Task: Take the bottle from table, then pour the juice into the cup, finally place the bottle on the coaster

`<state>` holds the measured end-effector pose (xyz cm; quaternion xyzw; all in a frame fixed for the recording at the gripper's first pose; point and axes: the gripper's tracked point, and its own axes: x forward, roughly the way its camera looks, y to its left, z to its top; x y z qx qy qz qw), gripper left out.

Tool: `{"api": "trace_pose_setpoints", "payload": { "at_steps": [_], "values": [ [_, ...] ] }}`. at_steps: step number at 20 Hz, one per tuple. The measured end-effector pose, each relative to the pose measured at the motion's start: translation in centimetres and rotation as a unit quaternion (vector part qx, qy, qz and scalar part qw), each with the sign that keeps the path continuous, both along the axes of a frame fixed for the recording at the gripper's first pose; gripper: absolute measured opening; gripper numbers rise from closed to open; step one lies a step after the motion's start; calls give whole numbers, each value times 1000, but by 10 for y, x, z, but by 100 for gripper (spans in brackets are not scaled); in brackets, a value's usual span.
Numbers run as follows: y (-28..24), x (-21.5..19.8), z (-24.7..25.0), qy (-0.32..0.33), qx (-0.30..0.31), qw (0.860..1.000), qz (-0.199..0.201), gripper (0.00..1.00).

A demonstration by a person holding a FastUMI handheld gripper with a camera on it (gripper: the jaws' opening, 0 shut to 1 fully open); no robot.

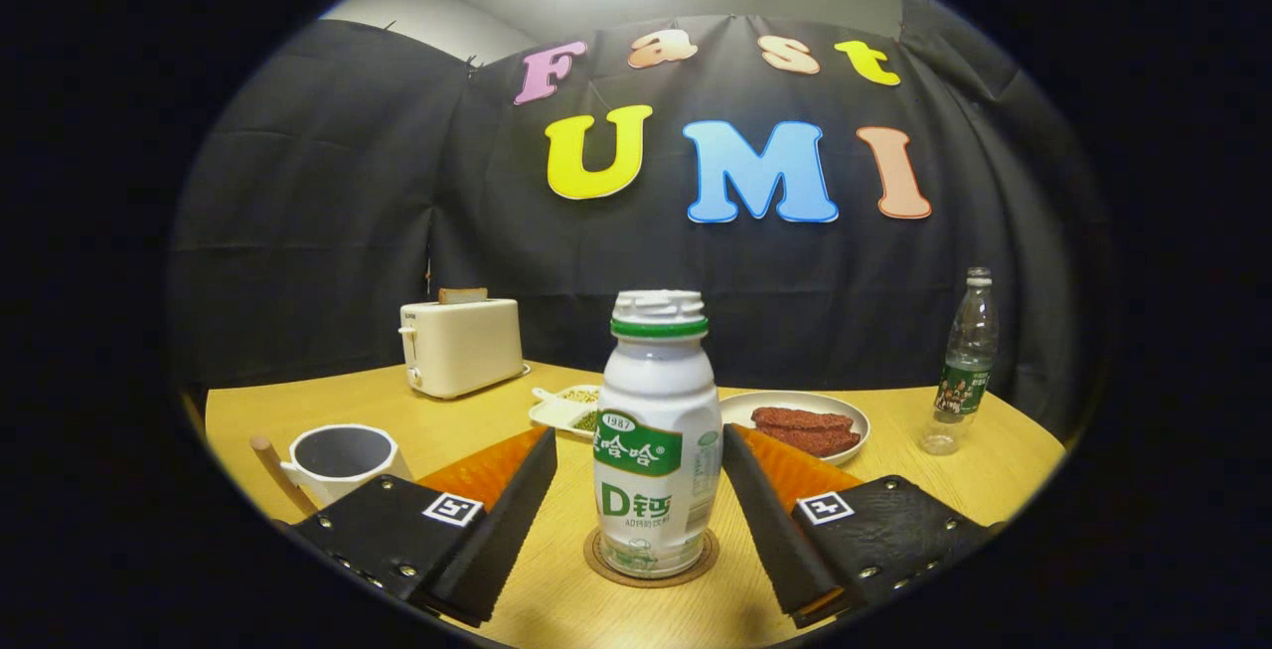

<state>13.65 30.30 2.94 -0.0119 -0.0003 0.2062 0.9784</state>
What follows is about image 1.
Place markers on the clear plastic water bottle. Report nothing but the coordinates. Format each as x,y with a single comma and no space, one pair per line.
966,371

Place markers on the black backdrop cloth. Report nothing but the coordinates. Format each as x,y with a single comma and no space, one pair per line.
318,232

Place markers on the red meat slice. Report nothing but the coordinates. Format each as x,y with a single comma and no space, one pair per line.
800,419
820,442

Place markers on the white round plate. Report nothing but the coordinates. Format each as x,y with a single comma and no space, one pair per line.
740,410

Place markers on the wooden table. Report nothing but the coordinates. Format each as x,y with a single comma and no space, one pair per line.
556,569

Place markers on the round cork coaster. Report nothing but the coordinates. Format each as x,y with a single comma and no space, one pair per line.
606,572

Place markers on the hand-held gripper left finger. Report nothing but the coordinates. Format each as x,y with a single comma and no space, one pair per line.
512,520

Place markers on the white divided bean dish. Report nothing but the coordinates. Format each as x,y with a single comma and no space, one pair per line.
561,408

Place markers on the cream toaster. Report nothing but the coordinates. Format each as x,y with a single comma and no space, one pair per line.
462,346

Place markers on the white juice bottle green label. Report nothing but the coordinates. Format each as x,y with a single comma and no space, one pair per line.
656,401

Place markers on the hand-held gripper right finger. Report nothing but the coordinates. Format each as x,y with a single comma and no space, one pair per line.
770,520

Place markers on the toast slice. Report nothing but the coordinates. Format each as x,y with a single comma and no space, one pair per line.
463,295

